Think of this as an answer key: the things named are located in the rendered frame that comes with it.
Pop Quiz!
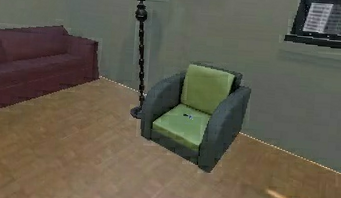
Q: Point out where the black framed window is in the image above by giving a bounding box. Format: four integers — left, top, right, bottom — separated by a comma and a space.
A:
283, 0, 341, 52

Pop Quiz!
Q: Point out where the grey green armchair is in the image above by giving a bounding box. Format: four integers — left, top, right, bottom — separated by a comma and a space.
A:
137, 58, 254, 175

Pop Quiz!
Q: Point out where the dark red sofa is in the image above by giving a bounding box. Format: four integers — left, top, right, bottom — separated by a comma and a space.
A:
0, 21, 103, 124

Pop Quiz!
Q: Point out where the black floor lamp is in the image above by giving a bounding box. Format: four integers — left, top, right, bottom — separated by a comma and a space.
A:
105, 0, 168, 121

